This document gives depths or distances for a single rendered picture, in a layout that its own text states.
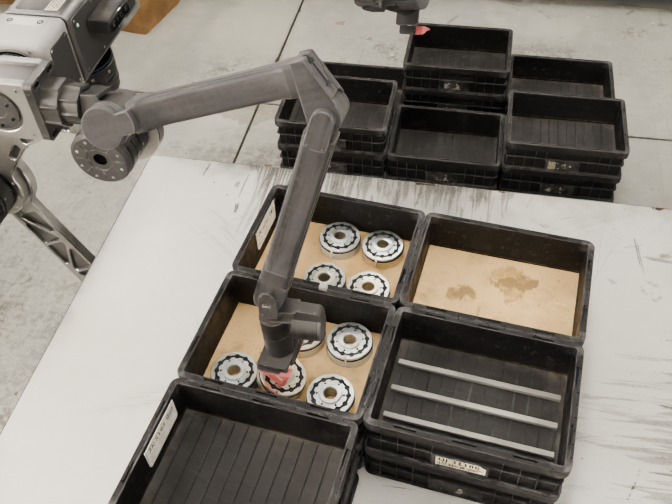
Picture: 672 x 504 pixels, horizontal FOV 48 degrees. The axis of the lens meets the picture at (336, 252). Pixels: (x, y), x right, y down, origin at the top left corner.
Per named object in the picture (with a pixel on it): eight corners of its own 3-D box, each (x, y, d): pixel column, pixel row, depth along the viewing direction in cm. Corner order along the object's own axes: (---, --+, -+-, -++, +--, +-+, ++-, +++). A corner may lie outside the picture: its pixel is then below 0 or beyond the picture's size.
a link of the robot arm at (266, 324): (261, 298, 148) (254, 321, 144) (295, 301, 146) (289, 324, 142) (266, 320, 153) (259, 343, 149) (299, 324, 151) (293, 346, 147)
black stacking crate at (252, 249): (237, 300, 183) (230, 269, 174) (278, 216, 202) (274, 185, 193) (395, 335, 174) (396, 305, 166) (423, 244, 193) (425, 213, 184)
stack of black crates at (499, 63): (399, 155, 317) (402, 64, 283) (408, 111, 336) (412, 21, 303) (495, 165, 311) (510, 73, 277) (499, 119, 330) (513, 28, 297)
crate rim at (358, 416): (176, 381, 157) (173, 375, 155) (230, 275, 176) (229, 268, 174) (360, 428, 148) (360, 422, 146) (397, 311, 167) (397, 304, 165)
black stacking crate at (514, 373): (362, 450, 155) (362, 423, 147) (397, 337, 174) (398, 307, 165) (558, 501, 146) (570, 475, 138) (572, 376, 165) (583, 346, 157)
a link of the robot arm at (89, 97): (85, 83, 133) (70, 93, 129) (140, 88, 132) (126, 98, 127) (93, 132, 138) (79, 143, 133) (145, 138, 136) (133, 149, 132)
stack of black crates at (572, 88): (496, 165, 310) (506, 98, 285) (499, 120, 330) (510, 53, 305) (596, 175, 304) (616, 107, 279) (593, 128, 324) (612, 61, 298)
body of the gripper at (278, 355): (303, 335, 157) (299, 313, 152) (287, 375, 151) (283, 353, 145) (274, 330, 159) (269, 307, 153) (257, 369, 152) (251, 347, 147)
